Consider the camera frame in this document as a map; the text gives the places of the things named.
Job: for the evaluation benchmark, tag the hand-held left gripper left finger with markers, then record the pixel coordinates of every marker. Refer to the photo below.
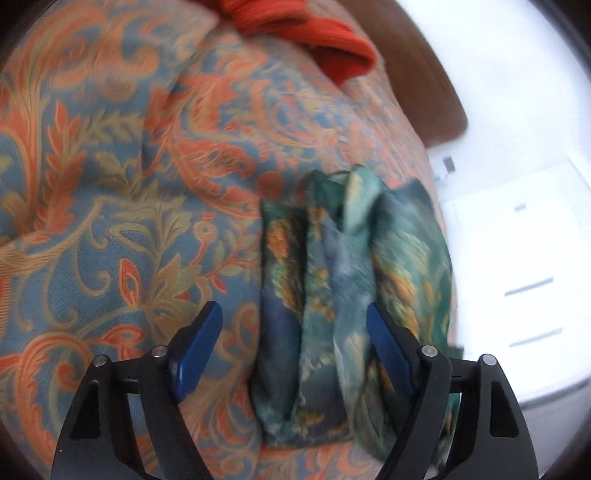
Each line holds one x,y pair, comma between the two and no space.
196,350

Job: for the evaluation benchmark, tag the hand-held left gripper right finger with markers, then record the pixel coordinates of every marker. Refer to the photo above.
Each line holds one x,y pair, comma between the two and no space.
390,348

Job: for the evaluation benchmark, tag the green patterned garment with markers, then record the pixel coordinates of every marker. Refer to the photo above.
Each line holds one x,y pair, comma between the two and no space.
351,295

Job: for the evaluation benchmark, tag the white drawer cabinet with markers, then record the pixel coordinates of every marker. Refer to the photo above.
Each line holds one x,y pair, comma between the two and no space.
521,277

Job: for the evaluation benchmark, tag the floral patterned bedspread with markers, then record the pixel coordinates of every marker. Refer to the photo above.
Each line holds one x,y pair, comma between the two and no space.
138,207

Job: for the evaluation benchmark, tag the brown leather headboard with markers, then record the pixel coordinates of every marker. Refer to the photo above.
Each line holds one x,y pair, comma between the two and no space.
415,69

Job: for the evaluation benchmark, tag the red fleece garment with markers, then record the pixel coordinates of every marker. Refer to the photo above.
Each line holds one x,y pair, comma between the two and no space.
314,32

